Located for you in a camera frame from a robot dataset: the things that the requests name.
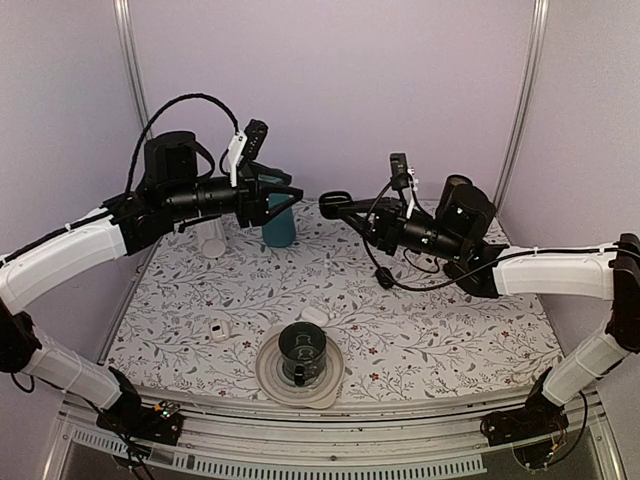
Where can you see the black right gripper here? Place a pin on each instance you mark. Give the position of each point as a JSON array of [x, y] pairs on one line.
[[389, 237]]

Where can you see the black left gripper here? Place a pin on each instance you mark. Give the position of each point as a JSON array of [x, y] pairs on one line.
[[253, 192]]

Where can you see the black oval charging case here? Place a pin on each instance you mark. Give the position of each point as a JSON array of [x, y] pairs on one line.
[[331, 202]]

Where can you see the small black earbud case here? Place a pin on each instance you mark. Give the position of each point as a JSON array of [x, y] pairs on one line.
[[385, 278]]

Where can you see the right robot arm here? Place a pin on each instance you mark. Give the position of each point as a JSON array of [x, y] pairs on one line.
[[455, 234]]

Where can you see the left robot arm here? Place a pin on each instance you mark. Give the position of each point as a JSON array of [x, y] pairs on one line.
[[171, 195]]

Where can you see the white open charging case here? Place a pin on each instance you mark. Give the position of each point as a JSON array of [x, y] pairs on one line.
[[314, 315]]

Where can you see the small white earbud case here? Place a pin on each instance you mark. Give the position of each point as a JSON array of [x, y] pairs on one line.
[[219, 331]]

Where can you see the teal cup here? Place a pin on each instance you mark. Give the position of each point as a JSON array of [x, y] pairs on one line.
[[281, 231]]

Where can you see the dark brown tall cup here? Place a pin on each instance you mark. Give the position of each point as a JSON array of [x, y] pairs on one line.
[[454, 181]]

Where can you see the clear plastic cup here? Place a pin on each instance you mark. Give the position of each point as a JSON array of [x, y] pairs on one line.
[[211, 238]]

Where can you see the floral table cloth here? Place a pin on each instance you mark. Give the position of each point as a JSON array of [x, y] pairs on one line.
[[425, 340]]

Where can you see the dark glass mug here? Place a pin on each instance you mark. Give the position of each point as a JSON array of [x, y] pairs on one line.
[[303, 348]]

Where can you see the beige round plate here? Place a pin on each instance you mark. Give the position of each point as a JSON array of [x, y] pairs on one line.
[[320, 394]]

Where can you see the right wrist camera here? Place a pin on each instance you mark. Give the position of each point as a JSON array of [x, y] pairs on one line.
[[402, 182]]

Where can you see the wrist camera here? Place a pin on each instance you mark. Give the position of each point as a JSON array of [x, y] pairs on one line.
[[402, 182], [244, 145]]

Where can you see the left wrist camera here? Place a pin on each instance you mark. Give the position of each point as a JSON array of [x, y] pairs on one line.
[[244, 145]]

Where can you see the left aluminium frame post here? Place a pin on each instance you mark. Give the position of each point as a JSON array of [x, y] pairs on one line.
[[125, 32]]

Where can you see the aluminium frame post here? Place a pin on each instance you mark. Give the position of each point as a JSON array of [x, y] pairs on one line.
[[125, 32], [533, 56]]

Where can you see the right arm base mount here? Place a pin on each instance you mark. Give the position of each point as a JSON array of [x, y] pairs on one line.
[[508, 426]]

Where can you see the right aluminium frame post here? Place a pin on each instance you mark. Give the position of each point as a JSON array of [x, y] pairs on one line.
[[533, 56]]

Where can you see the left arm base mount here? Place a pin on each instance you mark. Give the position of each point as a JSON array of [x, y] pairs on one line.
[[144, 423]]

